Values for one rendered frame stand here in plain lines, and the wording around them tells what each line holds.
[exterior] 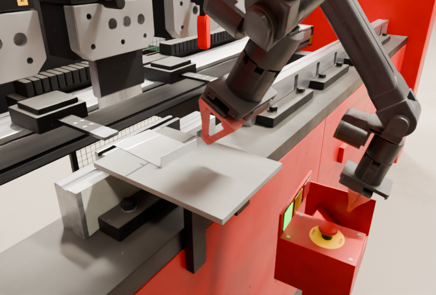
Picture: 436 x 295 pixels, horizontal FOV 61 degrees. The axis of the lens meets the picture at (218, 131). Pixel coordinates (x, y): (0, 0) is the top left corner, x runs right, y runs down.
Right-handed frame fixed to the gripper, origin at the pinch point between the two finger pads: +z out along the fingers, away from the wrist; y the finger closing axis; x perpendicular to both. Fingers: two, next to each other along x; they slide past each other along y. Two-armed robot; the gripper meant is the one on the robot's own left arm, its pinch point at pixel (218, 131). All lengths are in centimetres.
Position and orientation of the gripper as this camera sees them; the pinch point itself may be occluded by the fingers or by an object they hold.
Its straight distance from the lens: 56.5
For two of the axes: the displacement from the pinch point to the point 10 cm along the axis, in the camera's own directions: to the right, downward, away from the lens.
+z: -4.1, 6.6, 6.4
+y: -5.7, 3.6, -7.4
